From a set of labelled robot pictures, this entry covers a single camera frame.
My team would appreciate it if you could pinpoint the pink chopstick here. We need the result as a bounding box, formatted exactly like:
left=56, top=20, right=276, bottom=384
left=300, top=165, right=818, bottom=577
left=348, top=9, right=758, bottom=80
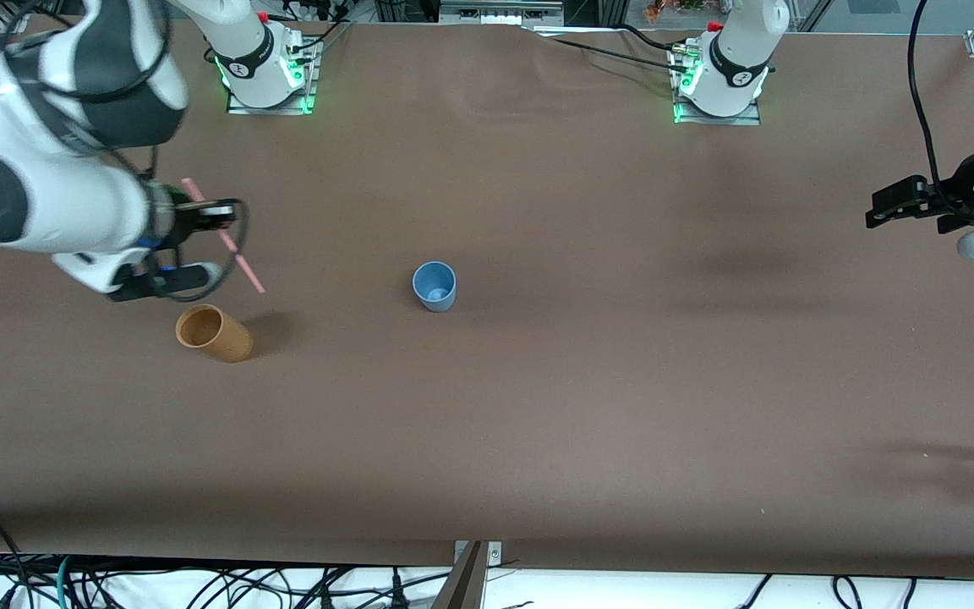
left=181, top=178, right=267, bottom=295

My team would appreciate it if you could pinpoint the blue cup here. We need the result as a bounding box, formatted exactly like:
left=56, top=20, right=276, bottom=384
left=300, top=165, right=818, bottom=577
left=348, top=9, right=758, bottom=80
left=412, top=260, right=458, bottom=314

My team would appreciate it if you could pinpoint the brown paper cup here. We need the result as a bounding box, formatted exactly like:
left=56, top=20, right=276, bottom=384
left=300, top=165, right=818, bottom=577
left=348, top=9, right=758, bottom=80
left=175, top=304, right=254, bottom=364

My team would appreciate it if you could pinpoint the grey electronics box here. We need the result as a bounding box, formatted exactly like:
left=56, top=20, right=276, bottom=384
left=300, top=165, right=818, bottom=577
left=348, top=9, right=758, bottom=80
left=439, top=0, right=566, bottom=26

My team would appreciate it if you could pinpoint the dark metal beam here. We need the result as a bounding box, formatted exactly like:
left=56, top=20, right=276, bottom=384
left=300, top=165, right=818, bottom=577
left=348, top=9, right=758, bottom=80
left=430, top=541, right=490, bottom=609

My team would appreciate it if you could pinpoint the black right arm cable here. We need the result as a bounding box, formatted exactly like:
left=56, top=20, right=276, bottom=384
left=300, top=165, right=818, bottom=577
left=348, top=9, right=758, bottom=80
left=145, top=197, right=249, bottom=304

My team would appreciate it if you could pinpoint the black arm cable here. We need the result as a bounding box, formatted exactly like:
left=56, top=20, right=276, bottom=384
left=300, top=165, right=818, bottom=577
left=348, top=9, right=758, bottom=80
left=145, top=197, right=249, bottom=304
left=908, top=0, right=953, bottom=212

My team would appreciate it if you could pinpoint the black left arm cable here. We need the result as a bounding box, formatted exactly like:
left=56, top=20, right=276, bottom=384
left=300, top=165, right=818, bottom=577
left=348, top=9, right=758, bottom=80
left=908, top=0, right=953, bottom=212

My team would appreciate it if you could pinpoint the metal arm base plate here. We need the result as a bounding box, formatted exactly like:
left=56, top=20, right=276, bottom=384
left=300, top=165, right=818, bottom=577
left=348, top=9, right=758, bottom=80
left=225, top=38, right=320, bottom=116
left=671, top=42, right=763, bottom=127

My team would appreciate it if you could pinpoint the black base cable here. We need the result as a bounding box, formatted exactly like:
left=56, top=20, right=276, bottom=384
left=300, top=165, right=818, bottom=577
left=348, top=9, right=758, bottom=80
left=618, top=24, right=687, bottom=53
left=525, top=25, right=691, bottom=73

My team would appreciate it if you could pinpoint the silver table edge bracket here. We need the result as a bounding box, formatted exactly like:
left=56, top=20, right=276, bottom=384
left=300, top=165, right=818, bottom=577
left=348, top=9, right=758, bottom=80
left=453, top=540, right=503, bottom=566

